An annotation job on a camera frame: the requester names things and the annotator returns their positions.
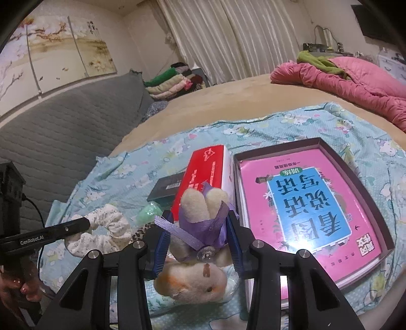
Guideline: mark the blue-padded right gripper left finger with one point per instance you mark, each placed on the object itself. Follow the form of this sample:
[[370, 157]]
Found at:
[[157, 240]]

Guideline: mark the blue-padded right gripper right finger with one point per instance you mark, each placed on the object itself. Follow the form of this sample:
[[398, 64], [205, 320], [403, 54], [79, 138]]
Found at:
[[239, 240]]

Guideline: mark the leopard print scrunchie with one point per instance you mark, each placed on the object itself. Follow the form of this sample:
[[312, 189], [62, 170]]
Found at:
[[138, 232]]

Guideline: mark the green sponge puff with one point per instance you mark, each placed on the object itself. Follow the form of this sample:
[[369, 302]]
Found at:
[[148, 213]]

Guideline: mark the white floral fabric scrunchie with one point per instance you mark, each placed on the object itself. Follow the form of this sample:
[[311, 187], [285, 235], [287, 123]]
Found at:
[[109, 232]]

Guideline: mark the beige plush toy purple ribbon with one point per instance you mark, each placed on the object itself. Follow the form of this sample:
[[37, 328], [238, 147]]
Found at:
[[199, 252]]

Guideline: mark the person's left hand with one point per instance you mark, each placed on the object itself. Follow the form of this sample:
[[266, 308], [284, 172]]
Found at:
[[11, 284]]

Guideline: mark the black small box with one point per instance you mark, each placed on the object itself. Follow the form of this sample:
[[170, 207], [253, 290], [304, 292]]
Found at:
[[166, 188]]

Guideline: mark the pink children's book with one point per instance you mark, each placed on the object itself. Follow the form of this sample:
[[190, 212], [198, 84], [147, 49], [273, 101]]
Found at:
[[304, 215]]

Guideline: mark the dark purple shallow box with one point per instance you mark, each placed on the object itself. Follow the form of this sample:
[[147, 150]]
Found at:
[[317, 202]]

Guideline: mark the red tissue pack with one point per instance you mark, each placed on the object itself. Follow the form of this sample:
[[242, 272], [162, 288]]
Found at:
[[211, 164]]

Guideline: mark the grey quilted headboard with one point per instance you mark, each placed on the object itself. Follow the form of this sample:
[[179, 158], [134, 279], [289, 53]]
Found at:
[[55, 144]]

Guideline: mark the dark patterned pillow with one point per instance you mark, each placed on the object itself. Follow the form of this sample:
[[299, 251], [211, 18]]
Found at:
[[154, 109]]

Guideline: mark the tan bed cover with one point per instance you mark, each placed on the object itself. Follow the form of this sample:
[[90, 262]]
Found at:
[[240, 100]]

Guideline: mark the light blue cartoon bedsheet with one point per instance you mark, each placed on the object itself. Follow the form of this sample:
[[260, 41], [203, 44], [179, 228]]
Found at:
[[317, 178]]

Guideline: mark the stack of folded clothes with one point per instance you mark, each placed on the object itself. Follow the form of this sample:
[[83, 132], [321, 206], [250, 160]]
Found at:
[[178, 80]]

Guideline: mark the green cloth on quilt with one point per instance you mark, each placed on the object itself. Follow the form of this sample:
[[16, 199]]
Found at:
[[322, 63]]

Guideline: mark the pink quilt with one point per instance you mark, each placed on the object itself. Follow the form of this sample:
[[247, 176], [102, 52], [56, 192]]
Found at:
[[369, 86]]

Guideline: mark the white striped curtain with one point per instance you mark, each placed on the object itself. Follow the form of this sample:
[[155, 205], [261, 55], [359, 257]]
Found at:
[[232, 40]]

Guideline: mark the electronics on far desk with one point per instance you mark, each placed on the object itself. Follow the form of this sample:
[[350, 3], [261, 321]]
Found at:
[[324, 42]]

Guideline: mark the white drawer cabinet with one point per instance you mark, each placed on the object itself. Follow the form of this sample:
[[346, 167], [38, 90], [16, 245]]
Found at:
[[396, 69]]

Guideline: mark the blossom wall painting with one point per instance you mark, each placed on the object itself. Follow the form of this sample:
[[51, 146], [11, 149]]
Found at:
[[48, 52]]

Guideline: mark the black wall television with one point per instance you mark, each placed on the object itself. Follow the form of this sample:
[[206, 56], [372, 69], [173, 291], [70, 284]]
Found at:
[[370, 25]]

